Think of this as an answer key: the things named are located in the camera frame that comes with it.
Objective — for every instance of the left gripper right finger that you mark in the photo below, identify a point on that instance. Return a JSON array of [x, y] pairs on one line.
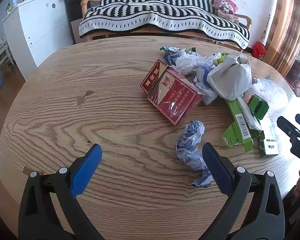
[[265, 218]]

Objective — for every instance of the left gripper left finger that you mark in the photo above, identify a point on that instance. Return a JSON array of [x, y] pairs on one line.
[[37, 216]]

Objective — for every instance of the blue white wrapper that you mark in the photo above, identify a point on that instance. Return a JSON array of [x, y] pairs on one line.
[[186, 149]]

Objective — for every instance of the dark red cigarette box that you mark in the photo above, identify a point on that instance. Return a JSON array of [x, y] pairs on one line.
[[175, 96]]

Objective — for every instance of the clear plastic bag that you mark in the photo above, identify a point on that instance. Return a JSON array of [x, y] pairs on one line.
[[275, 96]]

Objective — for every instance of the green white standing carton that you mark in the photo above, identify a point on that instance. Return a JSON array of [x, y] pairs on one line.
[[267, 142]]

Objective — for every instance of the small green box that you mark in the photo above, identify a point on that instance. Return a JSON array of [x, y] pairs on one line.
[[258, 106]]

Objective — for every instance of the green white long carton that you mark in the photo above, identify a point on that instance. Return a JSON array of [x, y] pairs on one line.
[[238, 132]]

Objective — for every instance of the grey plastic bag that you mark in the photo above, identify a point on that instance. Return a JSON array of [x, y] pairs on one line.
[[231, 78]]

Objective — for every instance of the orange brown curtain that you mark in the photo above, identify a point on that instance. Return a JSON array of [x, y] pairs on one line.
[[283, 43]]

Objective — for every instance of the white crumpled plastic bag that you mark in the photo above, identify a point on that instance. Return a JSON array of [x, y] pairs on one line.
[[189, 63]]

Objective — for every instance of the pink plush pillow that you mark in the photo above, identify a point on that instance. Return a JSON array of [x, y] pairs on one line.
[[226, 9]]

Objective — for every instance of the blue green crumpled wrapper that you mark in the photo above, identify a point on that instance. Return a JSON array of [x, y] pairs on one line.
[[171, 54]]

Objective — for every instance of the red gold flat box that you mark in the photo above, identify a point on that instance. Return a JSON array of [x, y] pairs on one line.
[[153, 75]]

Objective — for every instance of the black white striped blanket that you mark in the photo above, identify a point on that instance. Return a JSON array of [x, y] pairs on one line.
[[203, 4]]

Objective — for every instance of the wooden sofa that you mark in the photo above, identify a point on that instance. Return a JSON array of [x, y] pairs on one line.
[[170, 31]]

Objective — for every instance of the white cabinet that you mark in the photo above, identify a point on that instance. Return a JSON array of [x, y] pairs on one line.
[[36, 29]]

